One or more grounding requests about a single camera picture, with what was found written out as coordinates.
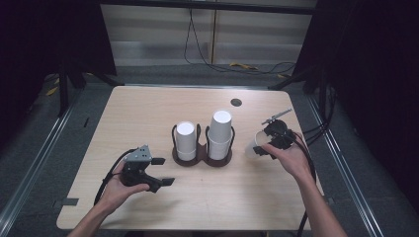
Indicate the grey tape strip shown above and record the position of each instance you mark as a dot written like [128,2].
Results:
[67,201]

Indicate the person's right hand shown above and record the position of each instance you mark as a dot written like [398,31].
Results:
[293,161]

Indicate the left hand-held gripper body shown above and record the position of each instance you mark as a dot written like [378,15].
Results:
[140,154]

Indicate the yellow floor tape piece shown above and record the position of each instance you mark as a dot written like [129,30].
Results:
[52,91]
[243,65]

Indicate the black stand leg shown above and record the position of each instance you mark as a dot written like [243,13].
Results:
[63,95]

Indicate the dark brown double cup holder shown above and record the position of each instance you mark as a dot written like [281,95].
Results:
[202,154]

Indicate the person's left hand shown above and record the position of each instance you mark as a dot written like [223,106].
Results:
[115,194]

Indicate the dark round table grommet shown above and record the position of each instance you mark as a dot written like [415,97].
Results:
[236,102]

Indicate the white paper cup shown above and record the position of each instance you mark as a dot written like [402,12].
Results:
[255,143]
[186,156]
[220,126]
[185,136]
[218,149]

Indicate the black curtain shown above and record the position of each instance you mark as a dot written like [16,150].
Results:
[375,82]
[39,49]

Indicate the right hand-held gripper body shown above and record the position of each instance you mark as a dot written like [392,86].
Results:
[281,133]

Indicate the metal floor rail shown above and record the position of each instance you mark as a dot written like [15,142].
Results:
[29,177]
[349,171]

